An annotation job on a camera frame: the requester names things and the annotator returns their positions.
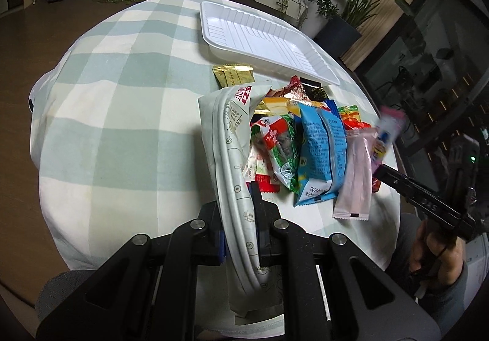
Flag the light blue snack packet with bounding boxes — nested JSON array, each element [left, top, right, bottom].
[[295, 104, 347, 205]]

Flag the pink white snack packet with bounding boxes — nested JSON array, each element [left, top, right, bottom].
[[332, 127, 377, 221]]

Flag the white grey snack bag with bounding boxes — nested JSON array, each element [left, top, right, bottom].
[[198, 82, 281, 317]]

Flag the red Mylikes snack bag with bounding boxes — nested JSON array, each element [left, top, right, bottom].
[[342, 118, 381, 194]]

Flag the orange yellow snack packet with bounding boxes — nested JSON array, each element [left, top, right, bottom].
[[338, 105, 361, 122]]

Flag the dark blue snack packet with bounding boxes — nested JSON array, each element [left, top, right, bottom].
[[324, 99, 341, 118]]

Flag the black sesame snack packet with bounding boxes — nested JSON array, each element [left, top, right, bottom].
[[299, 77, 328, 102]]

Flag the gold snack packet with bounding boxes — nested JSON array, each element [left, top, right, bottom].
[[212, 64, 255, 88]]

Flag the person's right hand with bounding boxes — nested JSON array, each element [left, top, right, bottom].
[[409, 220, 466, 286]]

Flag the red flat snack packet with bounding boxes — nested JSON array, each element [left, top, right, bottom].
[[243, 125, 281, 193]]

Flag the green red snack packet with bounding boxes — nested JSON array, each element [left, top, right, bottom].
[[251, 113, 299, 194]]

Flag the red brown checkered snack packet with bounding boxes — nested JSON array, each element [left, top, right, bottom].
[[267, 75, 310, 102]]

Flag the green white checked tablecloth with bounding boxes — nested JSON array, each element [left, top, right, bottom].
[[28, 0, 402, 338]]

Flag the beige curtain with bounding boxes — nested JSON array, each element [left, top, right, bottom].
[[341, 0, 413, 70]]

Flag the large leaf plant dark pot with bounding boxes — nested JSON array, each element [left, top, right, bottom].
[[313, 0, 414, 60]]

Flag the white plastic tray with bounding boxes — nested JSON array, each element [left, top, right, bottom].
[[200, 2, 340, 85]]

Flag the small plant white pot right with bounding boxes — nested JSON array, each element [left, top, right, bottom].
[[303, 0, 339, 38]]

